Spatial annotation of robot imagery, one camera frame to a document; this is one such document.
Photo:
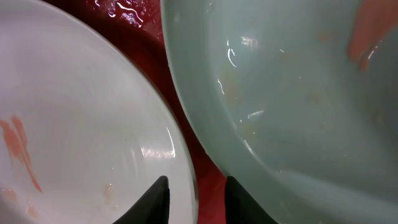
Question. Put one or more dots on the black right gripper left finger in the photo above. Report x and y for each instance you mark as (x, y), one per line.
(153, 206)

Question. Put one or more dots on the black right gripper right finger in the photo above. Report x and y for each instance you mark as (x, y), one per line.
(240, 207)

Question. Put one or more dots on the white plate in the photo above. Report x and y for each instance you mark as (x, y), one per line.
(83, 132)

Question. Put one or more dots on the turquoise plate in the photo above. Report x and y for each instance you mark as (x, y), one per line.
(276, 103)

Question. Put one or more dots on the red plastic tray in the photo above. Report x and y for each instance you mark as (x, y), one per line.
(135, 28)

